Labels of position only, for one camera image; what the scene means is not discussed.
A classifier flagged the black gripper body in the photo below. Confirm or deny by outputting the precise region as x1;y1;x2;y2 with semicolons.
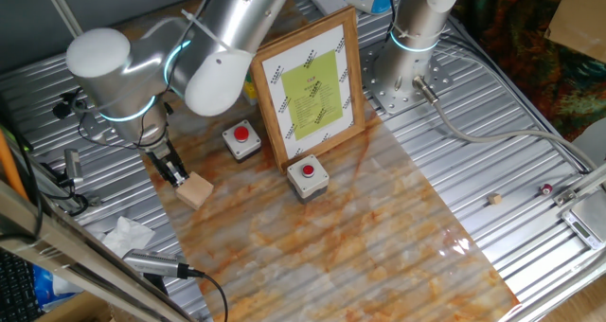
144;141;184;177

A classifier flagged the light wooden block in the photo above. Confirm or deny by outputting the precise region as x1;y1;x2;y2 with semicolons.
174;170;215;211

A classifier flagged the red button grey box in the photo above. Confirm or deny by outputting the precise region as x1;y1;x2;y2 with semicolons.
221;118;262;164
285;152;330;204

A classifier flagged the crumpled white tissue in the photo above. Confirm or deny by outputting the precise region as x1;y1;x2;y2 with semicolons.
87;215;157;259

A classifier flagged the green button yellow box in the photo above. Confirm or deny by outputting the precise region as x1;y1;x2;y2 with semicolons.
242;72;259;106

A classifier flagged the orange stick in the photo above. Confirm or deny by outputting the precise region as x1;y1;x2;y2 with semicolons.
0;130;28;201

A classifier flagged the brown cardboard box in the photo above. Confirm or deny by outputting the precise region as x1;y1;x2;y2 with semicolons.
36;291;117;322

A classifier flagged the orange marble pattern mat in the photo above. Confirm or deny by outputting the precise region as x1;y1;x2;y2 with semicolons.
89;0;521;322

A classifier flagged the blue tissue pack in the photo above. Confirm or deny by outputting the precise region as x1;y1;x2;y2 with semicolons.
31;263;80;312

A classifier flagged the silver stand pole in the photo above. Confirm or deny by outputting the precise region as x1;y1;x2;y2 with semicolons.
38;0;85;39

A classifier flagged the black keyboard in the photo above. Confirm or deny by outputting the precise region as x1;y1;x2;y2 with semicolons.
0;248;45;322

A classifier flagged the colourful patterned cloth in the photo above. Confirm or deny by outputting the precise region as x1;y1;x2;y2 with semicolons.
452;0;606;142

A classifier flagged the silver digital scale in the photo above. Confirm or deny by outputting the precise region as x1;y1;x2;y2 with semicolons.
561;188;606;251

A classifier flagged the grey plastic cover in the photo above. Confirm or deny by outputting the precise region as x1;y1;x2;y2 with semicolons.
570;117;606;168

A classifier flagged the brown cardboard sheet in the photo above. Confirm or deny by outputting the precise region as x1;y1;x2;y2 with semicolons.
544;0;606;65

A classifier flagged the silver camera with bracket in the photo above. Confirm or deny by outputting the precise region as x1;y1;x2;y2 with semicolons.
121;248;205;281

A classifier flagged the silver camera on mount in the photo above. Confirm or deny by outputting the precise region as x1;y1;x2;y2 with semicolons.
63;148;85;187

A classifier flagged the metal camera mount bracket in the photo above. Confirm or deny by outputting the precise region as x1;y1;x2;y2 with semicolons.
27;160;103;217

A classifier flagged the black wrapped cable connector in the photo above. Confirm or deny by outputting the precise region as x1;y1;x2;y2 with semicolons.
51;92;85;121

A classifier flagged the aluminium frame beam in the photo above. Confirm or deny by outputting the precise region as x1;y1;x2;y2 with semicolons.
0;177;195;322

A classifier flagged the black camera cable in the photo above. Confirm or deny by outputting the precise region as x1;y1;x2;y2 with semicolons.
188;269;229;322

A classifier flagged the wooden picture frame stand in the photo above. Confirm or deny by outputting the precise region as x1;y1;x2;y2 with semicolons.
249;5;366;172

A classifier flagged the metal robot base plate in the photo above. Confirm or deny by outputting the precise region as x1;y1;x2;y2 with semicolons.
362;45;455;116

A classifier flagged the thick grey cable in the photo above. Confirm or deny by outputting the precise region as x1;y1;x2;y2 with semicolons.
411;74;600;171

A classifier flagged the black base cable bundle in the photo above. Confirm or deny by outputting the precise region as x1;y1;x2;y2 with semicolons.
385;0;401;34

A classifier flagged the aluminium rail bracket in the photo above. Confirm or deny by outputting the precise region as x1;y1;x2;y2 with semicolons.
552;163;606;207

